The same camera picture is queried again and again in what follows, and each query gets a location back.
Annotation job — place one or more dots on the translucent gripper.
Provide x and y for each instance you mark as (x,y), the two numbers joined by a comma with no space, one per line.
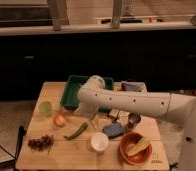
(95,122)

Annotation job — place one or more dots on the green pepper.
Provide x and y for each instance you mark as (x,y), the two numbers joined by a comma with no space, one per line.
(78,132)

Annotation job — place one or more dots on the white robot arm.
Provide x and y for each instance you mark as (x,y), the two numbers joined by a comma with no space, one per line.
(174,108)

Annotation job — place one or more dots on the white plastic cup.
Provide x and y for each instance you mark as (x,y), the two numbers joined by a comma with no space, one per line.
(99,142)

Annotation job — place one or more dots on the metal cup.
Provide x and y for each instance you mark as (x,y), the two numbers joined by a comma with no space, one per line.
(133,121)

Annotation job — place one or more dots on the green plastic cup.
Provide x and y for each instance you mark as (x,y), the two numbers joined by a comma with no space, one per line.
(45,108)

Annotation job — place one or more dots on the blue sponge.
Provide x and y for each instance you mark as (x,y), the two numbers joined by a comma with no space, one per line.
(113,130)

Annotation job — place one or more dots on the small snack packet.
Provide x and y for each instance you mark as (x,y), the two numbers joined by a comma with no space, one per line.
(116,114)

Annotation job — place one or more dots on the orange bowl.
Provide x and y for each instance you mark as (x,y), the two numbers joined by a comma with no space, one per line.
(131,139)

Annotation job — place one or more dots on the green plastic tray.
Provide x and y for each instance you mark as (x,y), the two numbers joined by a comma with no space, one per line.
(69,98)

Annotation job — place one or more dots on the orange peach fruit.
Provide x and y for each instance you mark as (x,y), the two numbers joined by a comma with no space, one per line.
(59,120)

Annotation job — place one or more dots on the yellow corn cob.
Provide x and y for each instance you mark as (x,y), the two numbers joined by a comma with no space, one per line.
(141,145)

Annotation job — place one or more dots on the bunch of dark grapes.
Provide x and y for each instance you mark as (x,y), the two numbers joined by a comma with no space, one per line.
(41,143)

